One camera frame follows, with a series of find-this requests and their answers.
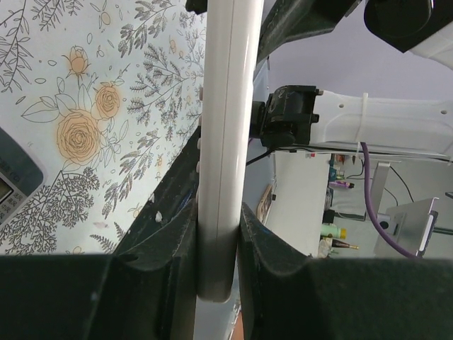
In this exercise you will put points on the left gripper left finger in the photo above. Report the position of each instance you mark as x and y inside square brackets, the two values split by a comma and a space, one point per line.
[147, 292]

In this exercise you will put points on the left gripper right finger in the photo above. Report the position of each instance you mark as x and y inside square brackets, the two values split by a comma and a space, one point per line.
[288, 295]

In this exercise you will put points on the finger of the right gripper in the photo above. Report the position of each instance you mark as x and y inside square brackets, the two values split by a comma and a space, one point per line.
[291, 20]

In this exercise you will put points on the white slim remote control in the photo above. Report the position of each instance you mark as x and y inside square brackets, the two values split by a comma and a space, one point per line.
[232, 35]

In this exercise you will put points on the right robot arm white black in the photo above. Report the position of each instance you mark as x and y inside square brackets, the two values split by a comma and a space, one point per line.
[375, 72]

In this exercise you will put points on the floral table mat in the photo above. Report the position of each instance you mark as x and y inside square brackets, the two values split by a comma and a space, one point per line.
[105, 95]

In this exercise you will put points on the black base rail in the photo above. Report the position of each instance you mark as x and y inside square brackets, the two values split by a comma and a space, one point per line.
[177, 187]

